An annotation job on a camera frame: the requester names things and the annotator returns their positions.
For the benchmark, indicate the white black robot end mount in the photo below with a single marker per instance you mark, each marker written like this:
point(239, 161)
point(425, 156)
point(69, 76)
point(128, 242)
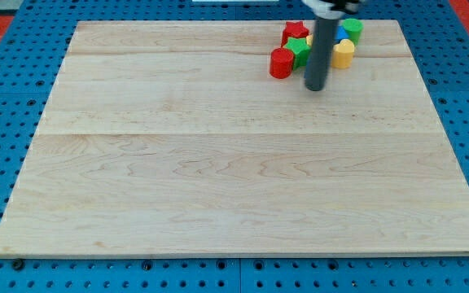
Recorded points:
point(333, 9)

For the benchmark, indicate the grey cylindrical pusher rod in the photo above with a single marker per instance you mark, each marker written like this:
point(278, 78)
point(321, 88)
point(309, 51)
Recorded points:
point(319, 60)

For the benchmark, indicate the green star block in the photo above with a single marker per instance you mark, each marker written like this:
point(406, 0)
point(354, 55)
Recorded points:
point(300, 49)

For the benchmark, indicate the blue block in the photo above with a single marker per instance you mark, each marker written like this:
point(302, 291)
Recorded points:
point(341, 34)

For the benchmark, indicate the yellow heart block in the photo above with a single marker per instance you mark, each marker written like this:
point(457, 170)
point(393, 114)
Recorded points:
point(342, 55)

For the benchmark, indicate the green cylinder block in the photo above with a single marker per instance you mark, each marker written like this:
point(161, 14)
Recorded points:
point(353, 27)

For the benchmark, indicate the small yellow block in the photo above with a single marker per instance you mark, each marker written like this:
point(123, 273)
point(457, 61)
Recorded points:
point(309, 40)

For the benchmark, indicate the red star block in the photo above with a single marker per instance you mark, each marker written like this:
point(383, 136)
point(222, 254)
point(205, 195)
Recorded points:
point(295, 29)

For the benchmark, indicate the red cylinder block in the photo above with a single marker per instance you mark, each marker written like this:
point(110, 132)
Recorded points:
point(281, 63)

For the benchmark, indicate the wooden board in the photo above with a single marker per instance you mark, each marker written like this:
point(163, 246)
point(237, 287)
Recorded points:
point(170, 139)

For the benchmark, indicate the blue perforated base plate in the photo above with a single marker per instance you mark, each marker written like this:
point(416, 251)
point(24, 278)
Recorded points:
point(31, 51)

